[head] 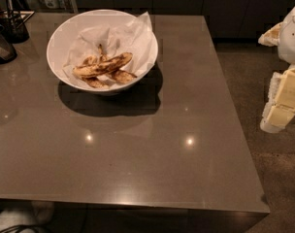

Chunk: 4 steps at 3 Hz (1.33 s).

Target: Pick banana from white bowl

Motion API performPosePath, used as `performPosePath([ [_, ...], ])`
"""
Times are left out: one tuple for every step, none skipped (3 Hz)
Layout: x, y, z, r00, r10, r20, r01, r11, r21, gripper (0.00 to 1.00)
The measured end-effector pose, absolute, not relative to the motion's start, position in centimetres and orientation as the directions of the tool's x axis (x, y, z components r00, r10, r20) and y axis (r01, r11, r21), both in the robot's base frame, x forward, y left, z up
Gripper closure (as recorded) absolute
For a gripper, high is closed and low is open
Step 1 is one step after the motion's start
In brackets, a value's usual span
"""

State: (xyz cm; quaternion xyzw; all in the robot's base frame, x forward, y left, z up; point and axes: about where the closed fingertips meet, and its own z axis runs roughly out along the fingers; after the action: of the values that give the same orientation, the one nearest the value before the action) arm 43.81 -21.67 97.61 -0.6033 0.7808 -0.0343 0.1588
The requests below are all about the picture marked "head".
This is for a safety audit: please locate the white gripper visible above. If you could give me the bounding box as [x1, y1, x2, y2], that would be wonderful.
[258, 6, 295, 133]

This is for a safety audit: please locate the large brown spotted banana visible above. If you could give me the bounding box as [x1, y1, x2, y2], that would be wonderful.
[73, 52, 133, 78]

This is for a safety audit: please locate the right lower brown banana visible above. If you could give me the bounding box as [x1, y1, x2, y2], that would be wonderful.
[108, 70, 137, 83]

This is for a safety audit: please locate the left lower brown banana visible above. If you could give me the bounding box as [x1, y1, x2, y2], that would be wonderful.
[82, 77, 108, 88]

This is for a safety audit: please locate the small back brown banana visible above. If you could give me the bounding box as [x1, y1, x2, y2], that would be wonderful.
[82, 55, 98, 66]

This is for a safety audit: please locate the white ceramic bowl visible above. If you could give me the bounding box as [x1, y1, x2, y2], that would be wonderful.
[46, 9, 159, 94]

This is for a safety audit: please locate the white paper liner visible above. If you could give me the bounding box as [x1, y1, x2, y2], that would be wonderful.
[63, 13, 158, 91]

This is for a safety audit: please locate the dark appliance at left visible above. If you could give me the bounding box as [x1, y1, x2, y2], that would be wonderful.
[0, 25, 16, 64]

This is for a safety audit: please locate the white cloth under table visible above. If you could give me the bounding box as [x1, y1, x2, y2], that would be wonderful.
[0, 201, 54, 233]

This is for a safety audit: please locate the black wire utensil holder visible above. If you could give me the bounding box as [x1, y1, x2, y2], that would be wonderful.
[0, 0, 29, 44]

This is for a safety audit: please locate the black cable on floor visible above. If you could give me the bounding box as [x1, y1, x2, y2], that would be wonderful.
[0, 223, 53, 233]

